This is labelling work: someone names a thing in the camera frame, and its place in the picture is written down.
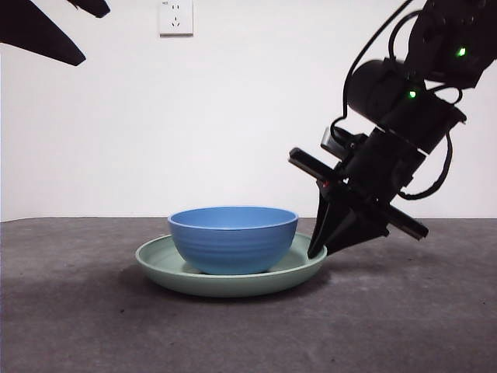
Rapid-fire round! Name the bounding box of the blue bowl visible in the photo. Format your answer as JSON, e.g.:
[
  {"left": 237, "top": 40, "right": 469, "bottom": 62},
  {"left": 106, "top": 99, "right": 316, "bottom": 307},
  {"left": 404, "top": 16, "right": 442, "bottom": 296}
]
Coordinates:
[{"left": 167, "top": 205, "right": 300, "bottom": 275}]

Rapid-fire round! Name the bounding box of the green plate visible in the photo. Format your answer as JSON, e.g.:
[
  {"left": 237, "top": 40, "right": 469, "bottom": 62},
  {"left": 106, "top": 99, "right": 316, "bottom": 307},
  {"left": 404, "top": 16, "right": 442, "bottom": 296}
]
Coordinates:
[{"left": 134, "top": 232, "right": 328, "bottom": 299}]

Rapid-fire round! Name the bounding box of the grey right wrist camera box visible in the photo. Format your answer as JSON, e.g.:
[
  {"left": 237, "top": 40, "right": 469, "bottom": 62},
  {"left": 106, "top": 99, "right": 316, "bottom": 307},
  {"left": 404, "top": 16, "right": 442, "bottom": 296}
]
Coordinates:
[{"left": 319, "top": 125, "right": 368, "bottom": 161}]

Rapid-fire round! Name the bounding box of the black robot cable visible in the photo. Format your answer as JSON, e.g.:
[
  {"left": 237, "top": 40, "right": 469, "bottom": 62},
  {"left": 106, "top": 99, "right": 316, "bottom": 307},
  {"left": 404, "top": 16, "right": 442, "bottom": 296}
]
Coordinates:
[
  {"left": 398, "top": 130, "right": 455, "bottom": 202},
  {"left": 329, "top": 0, "right": 414, "bottom": 141},
  {"left": 388, "top": 12, "right": 421, "bottom": 64}
]

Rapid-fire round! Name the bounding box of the white wall socket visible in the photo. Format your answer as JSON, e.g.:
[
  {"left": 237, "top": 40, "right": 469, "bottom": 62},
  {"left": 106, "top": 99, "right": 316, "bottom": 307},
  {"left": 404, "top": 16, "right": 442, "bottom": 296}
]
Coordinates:
[{"left": 158, "top": 0, "right": 195, "bottom": 39}]

